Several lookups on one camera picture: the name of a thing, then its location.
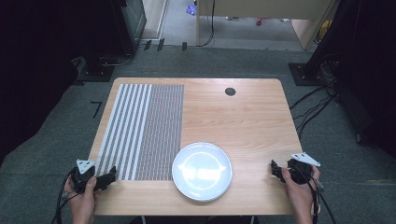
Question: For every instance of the person's right hand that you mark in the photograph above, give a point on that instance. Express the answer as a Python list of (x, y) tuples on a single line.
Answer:
[(301, 194)]

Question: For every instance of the dark cabinet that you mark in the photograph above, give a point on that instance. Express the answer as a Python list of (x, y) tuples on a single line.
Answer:
[(134, 18)]

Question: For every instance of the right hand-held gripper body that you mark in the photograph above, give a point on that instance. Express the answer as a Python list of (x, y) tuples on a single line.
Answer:
[(300, 172)]

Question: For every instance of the person's left hand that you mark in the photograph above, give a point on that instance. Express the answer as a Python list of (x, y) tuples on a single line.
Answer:
[(82, 202)]

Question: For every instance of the light wooden desk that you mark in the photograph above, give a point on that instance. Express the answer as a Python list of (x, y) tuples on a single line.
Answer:
[(264, 7)]

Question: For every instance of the purple crumpled bag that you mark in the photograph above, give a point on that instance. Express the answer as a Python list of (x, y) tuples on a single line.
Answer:
[(191, 9)]

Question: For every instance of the person's dark clothing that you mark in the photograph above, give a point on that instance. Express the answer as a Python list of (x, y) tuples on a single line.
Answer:
[(193, 220)]

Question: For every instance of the grey striped placemat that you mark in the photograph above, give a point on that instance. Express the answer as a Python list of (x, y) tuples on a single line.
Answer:
[(146, 130)]

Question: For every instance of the black curtain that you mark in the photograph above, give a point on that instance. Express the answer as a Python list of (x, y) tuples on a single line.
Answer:
[(40, 62), (367, 62)]

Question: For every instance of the small red object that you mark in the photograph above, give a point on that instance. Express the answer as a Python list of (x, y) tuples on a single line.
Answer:
[(259, 21)]

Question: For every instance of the white round plate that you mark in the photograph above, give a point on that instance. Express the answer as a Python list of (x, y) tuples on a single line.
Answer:
[(202, 171)]

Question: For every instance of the yellow object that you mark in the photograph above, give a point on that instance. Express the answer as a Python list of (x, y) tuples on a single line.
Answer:
[(325, 31)]

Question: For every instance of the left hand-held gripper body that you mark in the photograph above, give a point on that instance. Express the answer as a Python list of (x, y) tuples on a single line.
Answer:
[(81, 180)]

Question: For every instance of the black stand base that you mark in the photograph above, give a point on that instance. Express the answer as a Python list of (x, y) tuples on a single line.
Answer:
[(303, 74), (95, 70)]

